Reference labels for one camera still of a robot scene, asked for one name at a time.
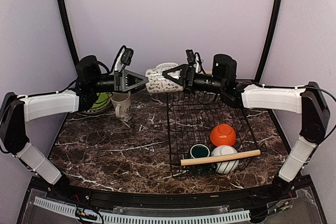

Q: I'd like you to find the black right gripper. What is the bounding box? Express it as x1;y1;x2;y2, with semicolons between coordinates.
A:
162;63;226;93

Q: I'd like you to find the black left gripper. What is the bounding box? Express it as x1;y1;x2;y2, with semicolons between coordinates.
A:
90;69;152;93

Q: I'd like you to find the white cup with black characters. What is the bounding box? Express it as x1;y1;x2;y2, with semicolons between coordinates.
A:
145;62;183;93

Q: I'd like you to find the white mug with grey pattern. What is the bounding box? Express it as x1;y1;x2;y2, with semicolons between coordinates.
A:
111;92;132;122

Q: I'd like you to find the green leaf-shaped dish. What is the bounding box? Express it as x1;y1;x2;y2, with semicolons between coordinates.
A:
89;92;111;111

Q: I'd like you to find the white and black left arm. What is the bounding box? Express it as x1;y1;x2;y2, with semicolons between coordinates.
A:
1;55;148;201

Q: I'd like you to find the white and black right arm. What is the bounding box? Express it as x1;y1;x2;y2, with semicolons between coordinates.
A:
162;50;331;200

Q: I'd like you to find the orange bowl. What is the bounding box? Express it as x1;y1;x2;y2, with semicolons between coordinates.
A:
209;124;237;146

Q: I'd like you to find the dark green cup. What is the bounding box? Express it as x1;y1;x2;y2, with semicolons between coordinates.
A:
188;144;210;158

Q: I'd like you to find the white bowl with black stripes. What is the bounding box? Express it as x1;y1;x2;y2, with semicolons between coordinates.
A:
211;145;239;174

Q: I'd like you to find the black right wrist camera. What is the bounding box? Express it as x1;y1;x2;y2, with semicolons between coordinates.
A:
186;49;205;74

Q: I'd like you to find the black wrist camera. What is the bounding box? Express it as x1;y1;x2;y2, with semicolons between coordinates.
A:
186;49;205;74
113;45;134;72

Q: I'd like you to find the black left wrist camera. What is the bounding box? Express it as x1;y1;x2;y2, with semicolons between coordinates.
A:
113;45;134;72

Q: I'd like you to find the black wire dish rack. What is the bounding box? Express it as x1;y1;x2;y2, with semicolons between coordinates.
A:
166;91;267;177

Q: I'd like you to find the white slotted cable duct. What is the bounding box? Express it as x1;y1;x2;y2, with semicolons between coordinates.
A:
34;196;250;224

